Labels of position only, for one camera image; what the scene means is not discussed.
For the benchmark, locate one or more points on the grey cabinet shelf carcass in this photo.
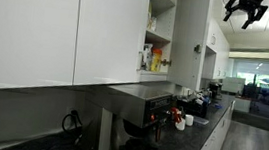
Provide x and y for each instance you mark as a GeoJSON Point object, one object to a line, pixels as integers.
{"type": "Point", "coordinates": [160, 37]}

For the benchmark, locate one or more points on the white lower drawer cabinets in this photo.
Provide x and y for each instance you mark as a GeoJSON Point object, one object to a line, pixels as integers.
{"type": "Point", "coordinates": [213, 140]}

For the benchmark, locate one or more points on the light grey cabinet door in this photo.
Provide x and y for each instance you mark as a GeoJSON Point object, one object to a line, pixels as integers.
{"type": "Point", "coordinates": [189, 34]}

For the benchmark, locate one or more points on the grey door latch fitting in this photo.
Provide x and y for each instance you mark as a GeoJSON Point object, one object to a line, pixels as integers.
{"type": "Point", "coordinates": [197, 48]}

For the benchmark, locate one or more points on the narrow white glossy cabinet door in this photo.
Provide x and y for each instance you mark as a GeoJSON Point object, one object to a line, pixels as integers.
{"type": "Point", "coordinates": [110, 32]}

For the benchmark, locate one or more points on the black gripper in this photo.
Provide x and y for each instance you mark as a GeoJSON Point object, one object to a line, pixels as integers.
{"type": "Point", "coordinates": [247, 3]}

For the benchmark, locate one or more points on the flat blue grey tray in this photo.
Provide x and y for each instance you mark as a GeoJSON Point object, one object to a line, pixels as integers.
{"type": "Point", "coordinates": [200, 120]}

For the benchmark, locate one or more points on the plain white cup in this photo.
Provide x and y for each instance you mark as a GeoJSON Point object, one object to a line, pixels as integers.
{"type": "Point", "coordinates": [189, 120]}

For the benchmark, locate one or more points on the black countertop appliance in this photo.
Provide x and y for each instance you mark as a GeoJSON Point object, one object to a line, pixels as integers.
{"type": "Point", "coordinates": [191, 107]}

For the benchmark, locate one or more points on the yellow canister orange lid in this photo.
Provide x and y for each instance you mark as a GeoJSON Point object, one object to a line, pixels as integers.
{"type": "Point", "coordinates": [156, 60]}

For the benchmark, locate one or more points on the white bottle in cabinet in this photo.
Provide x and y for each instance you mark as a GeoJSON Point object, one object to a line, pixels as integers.
{"type": "Point", "coordinates": [146, 57]}

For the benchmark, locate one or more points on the wide white glossy cabinet door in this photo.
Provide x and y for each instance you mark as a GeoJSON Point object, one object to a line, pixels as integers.
{"type": "Point", "coordinates": [25, 30]}

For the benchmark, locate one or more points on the white cup with red item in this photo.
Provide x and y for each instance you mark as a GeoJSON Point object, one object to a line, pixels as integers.
{"type": "Point", "coordinates": [180, 125]}

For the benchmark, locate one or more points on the steel black coffee machine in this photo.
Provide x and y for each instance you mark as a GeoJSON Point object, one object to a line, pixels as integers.
{"type": "Point", "coordinates": [132, 100]}

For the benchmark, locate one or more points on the small box on shelf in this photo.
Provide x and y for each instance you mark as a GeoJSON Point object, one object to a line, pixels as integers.
{"type": "Point", "coordinates": [153, 24]}

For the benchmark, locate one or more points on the small black coffee maker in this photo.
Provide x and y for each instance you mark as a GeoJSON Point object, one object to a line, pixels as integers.
{"type": "Point", "coordinates": [215, 90]}

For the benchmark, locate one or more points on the white office partition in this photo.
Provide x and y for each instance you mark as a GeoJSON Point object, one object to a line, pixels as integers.
{"type": "Point", "coordinates": [233, 85]}

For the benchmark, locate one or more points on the white distant wall cabinets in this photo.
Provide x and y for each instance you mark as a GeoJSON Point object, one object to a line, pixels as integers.
{"type": "Point", "coordinates": [218, 53]}

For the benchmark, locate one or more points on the metal door hinge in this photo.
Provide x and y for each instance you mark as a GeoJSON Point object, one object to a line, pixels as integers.
{"type": "Point", "coordinates": [166, 62]}

